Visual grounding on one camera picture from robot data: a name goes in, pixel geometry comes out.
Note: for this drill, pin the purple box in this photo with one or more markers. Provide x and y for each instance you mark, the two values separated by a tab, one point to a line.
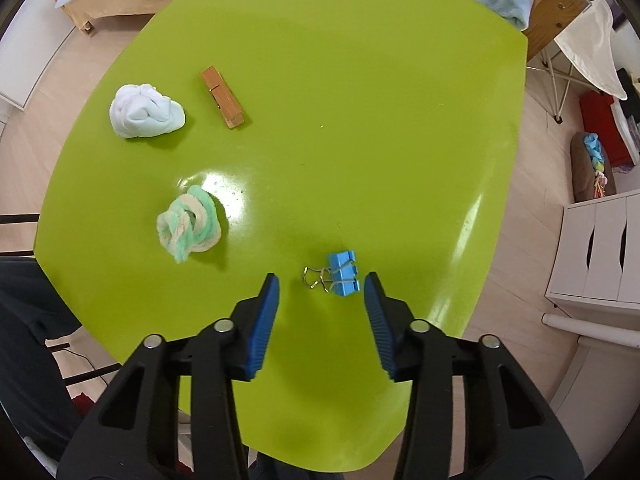
619	20

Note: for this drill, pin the blue braided toy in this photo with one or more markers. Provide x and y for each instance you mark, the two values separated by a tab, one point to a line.
597	155

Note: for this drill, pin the blue binder clip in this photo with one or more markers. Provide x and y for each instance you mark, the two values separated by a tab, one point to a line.
344	272

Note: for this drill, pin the brown pet bed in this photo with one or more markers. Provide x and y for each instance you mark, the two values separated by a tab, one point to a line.
581	175

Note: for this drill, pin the wooden clothespin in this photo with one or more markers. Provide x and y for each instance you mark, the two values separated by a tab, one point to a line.
225	97

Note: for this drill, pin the white desk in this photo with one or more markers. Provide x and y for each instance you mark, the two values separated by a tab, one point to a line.
600	327

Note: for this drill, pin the white folding chair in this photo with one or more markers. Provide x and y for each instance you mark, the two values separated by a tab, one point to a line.
595	50

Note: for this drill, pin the wooden nightstand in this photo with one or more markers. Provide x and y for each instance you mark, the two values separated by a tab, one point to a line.
555	15

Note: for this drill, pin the black bag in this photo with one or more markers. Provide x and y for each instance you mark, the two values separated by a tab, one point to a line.
627	80

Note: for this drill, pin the red storage box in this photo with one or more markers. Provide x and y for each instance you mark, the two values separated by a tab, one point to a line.
600	120

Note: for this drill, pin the white drawer chest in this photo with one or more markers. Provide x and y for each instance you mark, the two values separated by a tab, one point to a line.
580	250

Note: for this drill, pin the green and white scrunchie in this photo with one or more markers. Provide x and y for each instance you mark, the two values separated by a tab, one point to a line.
197	232

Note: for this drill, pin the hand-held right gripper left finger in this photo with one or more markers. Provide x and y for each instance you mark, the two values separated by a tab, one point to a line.
262	327

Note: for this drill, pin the white sock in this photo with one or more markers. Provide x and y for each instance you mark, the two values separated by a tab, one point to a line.
142	112

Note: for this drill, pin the person's dark pants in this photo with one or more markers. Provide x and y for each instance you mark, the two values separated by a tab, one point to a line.
25	340

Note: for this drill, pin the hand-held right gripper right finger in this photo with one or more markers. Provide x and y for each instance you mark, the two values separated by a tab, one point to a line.
380	330

